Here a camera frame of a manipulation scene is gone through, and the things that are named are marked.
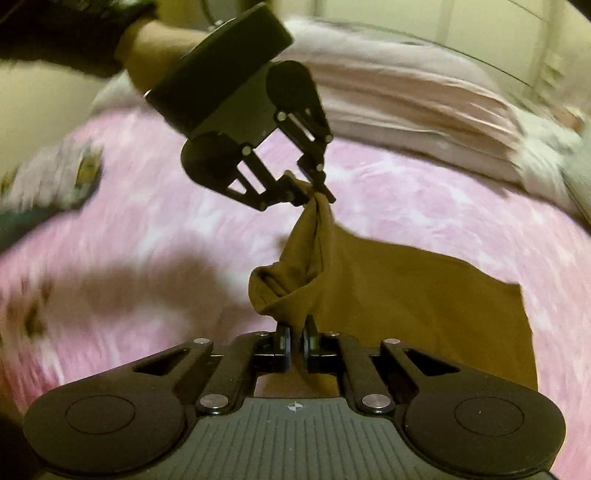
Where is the brown long-sleeve shirt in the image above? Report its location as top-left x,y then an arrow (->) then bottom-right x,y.
249,186 -> 538,390

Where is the person's left forearm dark sleeve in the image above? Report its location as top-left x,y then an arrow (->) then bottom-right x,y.
1,0 -> 157,78

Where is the person's left hand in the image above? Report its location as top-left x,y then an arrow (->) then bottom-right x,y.
114,19 -> 208,94

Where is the light pink folded duvet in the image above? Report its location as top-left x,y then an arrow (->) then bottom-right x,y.
281,18 -> 524,184

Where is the pink floral bedspread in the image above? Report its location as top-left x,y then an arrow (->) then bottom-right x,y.
1,109 -> 590,479

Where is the grey patterned clothes pile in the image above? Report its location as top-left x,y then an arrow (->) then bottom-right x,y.
1,139 -> 103,251

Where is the white striped bed sheet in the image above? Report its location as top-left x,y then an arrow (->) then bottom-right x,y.
513,107 -> 590,221

